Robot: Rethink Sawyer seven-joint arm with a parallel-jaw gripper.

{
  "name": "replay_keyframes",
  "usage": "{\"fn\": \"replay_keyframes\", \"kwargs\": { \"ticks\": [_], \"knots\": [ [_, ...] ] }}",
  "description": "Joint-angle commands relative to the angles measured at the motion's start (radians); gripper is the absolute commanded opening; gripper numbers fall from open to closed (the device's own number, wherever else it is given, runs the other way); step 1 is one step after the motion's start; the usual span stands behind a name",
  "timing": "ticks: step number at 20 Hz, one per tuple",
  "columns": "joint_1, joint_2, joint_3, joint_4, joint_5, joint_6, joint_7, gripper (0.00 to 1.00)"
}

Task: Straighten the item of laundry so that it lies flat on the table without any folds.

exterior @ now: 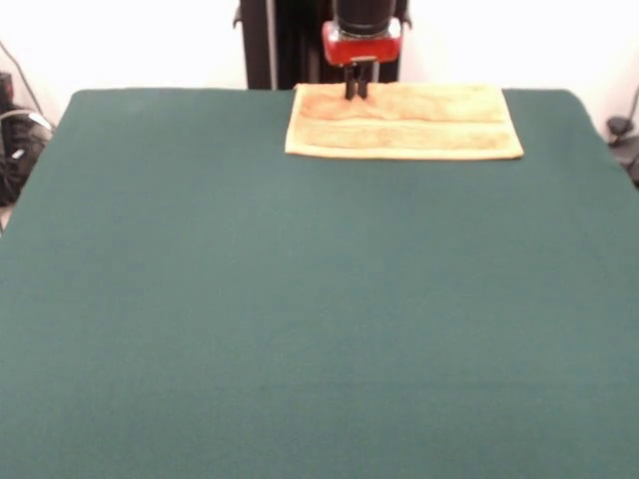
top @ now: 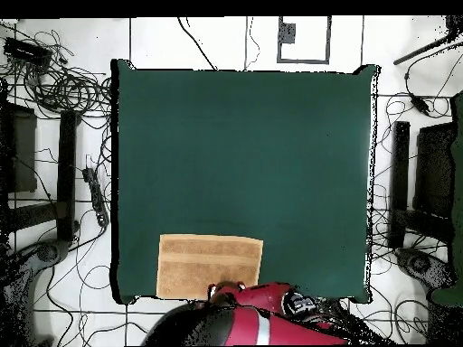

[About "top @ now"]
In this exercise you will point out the tan terry towel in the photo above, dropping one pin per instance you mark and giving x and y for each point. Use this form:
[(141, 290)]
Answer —
[(202, 264)]

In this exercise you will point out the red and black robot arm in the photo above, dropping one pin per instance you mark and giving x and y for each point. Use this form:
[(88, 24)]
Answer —
[(253, 325)]

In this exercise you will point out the dark flat panel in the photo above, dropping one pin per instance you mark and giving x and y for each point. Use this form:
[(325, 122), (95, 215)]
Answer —
[(434, 170), (21, 151)]

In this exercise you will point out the black flat box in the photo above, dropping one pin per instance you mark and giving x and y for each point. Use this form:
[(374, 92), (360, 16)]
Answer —
[(27, 52)]

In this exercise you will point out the dark green table cloth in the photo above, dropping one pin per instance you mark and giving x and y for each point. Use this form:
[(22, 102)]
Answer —
[(253, 162)]

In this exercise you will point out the black power strip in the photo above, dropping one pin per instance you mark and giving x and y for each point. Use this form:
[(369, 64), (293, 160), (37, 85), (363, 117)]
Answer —
[(97, 198)]

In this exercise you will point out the black stand bar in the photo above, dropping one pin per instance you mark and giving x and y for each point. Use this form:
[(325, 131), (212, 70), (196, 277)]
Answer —
[(399, 162), (67, 162)]

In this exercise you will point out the black power adapter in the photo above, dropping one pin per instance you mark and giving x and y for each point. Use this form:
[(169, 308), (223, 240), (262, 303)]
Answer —
[(419, 103)]

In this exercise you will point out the black slanted rod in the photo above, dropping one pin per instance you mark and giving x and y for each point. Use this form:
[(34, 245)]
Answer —
[(423, 48)]

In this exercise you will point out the grey square frame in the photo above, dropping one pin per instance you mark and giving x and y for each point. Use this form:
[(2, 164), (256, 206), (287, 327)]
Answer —
[(304, 61)]

